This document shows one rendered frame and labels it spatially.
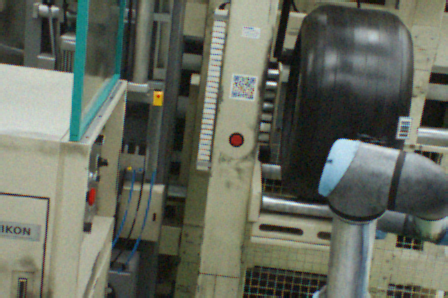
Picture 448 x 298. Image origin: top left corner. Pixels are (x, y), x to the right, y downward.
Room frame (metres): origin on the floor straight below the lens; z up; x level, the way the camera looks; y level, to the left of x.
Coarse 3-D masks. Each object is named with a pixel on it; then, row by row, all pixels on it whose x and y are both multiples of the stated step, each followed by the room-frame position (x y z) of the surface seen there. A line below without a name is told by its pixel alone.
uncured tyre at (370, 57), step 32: (320, 32) 2.34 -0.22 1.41; (352, 32) 2.34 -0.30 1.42; (384, 32) 2.35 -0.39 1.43; (320, 64) 2.26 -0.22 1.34; (352, 64) 2.26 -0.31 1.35; (384, 64) 2.27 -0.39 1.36; (288, 96) 2.69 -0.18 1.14; (320, 96) 2.22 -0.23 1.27; (352, 96) 2.22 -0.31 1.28; (384, 96) 2.22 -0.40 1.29; (288, 128) 2.64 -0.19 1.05; (320, 128) 2.20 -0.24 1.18; (352, 128) 2.20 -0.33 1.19; (384, 128) 2.20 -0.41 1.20; (288, 160) 2.30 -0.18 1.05; (320, 160) 2.21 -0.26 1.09
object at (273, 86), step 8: (272, 64) 2.93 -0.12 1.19; (280, 64) 2.90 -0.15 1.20; (272, 72) 2.81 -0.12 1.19; (280, 72) 2.79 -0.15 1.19; (272, 80) 2.93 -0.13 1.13; (280, 80) 2.79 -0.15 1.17; (272, 88) 2.80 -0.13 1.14; (280, 88) 2.79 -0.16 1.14; (272, 96) 2.81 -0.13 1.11; (264, 104) 2.80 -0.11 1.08; (272, 104) 2.80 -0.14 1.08; (264, 112) 2.82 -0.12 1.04; (272, 112) 2.87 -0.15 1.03; (264, 120) 2.93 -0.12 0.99; (272, 120) 2.81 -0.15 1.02; (264, 128) 2.80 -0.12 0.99; (272, 128) 2.79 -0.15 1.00; (264, 136) 2.81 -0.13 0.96; (272, 136) 2.79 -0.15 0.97; (264, 144) 2.81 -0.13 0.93
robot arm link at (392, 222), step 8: (384, 216) 1.85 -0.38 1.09; (392, 216) 1.84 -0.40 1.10; (400, 216) 1.84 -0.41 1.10; (384, 224) 1.84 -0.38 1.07; (392, 224) 1.84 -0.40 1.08; (400, 224) 1.83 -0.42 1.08; (376, 232) 1.85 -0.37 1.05; (384, 232) 1.86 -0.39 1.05; (392, 232) 1.85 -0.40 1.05; (400, 232) 1.84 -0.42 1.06
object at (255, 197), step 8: (256, 160) 2.57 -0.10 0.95; (256, 168) 2.49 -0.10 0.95; (256, 176) 2.42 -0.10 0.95; (256, 184) 2.35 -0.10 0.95; (256, 192) 2.29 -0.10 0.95; (256, 200) 2.29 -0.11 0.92; (248, 208) 2.36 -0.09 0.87; (256, 208) 2.29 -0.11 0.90; (248, 216) 2.30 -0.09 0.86; (256, 216) 2.29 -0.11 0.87
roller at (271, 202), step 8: (264, 200) 2.33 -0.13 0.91; (272, 200) 2.33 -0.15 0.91; (280, 200) 2.33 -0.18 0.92; (288, 200) 2.33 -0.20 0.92; (296, 200) 2.34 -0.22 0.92; (304, 200) 2.34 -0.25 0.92; (312, 200) 2.35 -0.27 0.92; (264, 208) 2.33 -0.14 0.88; (272, 208) 2.33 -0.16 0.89; (280, 208) 2.33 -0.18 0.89; (288, 208) 2.33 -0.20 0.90; (296, 208) 2.33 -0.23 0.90; (304, 208) 2.33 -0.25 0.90; (312, 208) 2.33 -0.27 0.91; (320, 208) 2.33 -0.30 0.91; (328, 208) 2.33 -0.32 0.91; (328, 216) 2.33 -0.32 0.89
